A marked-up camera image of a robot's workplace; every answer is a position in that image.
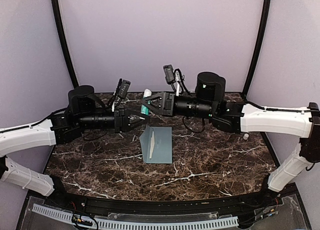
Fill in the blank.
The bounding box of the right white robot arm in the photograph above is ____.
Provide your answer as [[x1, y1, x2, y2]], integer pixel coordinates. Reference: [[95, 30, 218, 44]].
[[141, 72, 320, 207]]

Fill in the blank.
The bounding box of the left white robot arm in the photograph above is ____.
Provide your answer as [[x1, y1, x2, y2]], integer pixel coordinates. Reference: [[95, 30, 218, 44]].
[[0, 85, 150, 208]]

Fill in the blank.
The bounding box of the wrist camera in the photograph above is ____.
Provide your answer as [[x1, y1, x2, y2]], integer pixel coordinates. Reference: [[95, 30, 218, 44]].
[[163, 65, 185, 96], [109, 78, 131, 112]]

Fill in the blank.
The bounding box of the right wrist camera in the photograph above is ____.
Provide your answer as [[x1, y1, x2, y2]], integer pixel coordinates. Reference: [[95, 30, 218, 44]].
[[163, 65, 185, 96]]

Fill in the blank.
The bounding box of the beige lined letter paper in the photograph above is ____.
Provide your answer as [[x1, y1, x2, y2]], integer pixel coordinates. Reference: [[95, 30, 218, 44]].
[[149, 131, 155, 159]]

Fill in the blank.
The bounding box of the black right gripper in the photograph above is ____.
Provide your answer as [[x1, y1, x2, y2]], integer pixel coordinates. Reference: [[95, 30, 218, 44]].
[[140, 91, 215, 119]]

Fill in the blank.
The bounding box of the right black frame post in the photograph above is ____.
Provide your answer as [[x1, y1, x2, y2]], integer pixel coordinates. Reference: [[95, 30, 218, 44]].
[[242, 0, 271, 98]]

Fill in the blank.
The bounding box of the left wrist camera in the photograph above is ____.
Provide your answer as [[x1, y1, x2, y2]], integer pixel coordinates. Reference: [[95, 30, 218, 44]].
[[109, 78, 131, 112]]

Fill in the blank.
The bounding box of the left black frame post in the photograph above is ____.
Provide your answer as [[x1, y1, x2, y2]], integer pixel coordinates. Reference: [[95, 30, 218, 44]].
[[51, 0, 79, 88]]

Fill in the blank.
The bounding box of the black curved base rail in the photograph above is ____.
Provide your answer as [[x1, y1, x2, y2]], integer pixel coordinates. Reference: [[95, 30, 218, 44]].
[[45, 193, 282, 216]]

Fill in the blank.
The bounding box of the teal envelope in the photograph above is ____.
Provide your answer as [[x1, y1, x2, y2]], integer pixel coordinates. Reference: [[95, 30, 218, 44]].
[[139, 125, 173, 164]]

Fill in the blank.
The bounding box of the white green glue stick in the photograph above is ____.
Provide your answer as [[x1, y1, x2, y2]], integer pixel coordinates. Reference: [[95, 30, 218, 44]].
[[140, 88, 153, 117]]

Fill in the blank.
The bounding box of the white slotted cable duct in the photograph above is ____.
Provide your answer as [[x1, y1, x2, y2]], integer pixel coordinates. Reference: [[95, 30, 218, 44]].
[[31, 204, 239, 230]]

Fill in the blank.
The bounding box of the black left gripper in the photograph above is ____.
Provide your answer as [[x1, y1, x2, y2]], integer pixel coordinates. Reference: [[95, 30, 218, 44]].
[[77, 106, 150, 133]]

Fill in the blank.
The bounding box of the black frame post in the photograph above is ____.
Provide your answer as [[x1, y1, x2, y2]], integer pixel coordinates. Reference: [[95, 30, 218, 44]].
[[51, 0, 79, 88], [242, 0, 271, 98]]

